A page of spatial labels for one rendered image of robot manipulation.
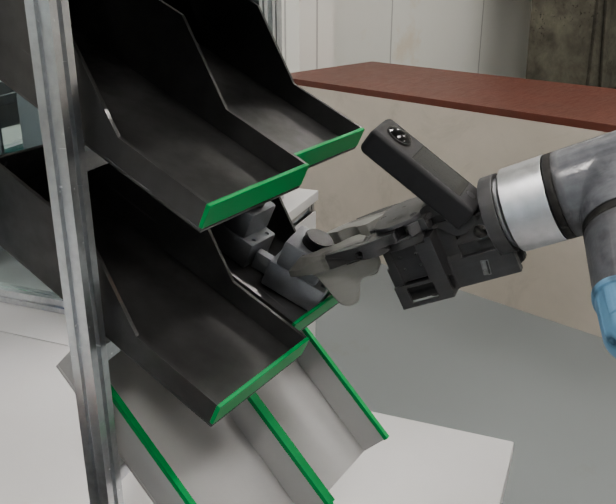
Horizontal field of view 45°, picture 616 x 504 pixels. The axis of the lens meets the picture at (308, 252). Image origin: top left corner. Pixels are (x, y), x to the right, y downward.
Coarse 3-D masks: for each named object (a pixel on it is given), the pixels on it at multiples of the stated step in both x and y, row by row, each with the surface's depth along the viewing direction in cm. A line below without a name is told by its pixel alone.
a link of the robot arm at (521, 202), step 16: (528, 160) 63; (496, 176) 64; (512, 176) 62; (528, 176) 61; (496, 192) 62; (512, 192) 61; (528, 192) 61; (544, 192) 60; (496, 208) 63; (512, 208) 61; (528, 208) 61; (544, 208) 60; (512, 224) 62; (528, 224) 61; (544, 224) 61; (512, 240) 63; (528, 240) 62; (544, 240) 62; (560, 240) 62
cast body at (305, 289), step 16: (288, 240) 73; (304, 240) 73; (320, 240) 73; (256, 256) 77; (272, 256) 77; (288, 256) 73; (272, 272) 75; (288, 272) 74; (272, 288) 76; (288, 288) 75; (304, 288) 74; (320, 288) 74; (304, 304) 75
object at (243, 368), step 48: (0, 192) 63; (48, 192) 71; (96, 192) 75; (144, 192) 72; (0, 240) 65; (48, 240) 61; (96, 240) 70; (144, 240) 73; (192, 240) 70; (144, 288) 67; (192, 288) 70; (240, 288) 69; (144, 336) 62; (192, 336) 65; (240, 336) 67; (288, 336) 68; (192, 384) 57; (240, 384) 62
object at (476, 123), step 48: (336, 96) 395; (384, 96) 373; (432, 96) 359; (480, 96) 359; (528, 96) 359; (576, 96) 359; (432, 144) 360; (480, 144) 341; (528, 144) 325; (336, 192) 413; (384, 192) 389; (576, 240) 321; (480, 288) 362; (528, 288) 344; (576, 288) 327
